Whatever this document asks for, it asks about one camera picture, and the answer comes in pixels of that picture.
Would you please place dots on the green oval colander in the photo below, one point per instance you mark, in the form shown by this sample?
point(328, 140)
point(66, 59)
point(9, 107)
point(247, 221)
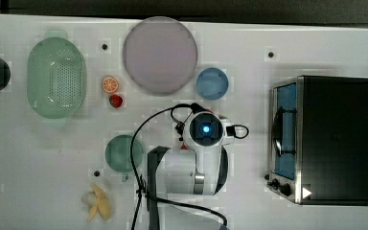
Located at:
point(56, 77)

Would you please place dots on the green cup with handle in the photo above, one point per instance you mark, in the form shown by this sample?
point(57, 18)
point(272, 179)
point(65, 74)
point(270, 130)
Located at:
point(120, 152)

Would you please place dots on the peeled banana toy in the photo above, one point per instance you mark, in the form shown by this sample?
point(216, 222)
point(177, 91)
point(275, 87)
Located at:
point(98, 203)

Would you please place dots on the grey round plate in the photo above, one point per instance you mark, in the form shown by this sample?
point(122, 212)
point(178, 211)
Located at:
point(160, 55)

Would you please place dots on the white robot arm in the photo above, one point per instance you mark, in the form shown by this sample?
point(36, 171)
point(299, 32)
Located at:
point(198, 167)

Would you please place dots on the black toaster oven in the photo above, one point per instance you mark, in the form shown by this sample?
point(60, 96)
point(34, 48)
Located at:
point(319, 141)

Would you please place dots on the blue bowl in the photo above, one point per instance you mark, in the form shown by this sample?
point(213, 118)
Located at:
point(212, 84)

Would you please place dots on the red strawberry toy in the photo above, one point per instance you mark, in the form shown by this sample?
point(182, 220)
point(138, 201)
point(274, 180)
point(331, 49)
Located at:
point(116, 101)

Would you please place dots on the orange slice toy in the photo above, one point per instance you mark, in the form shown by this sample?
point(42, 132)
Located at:
point(110, 85)

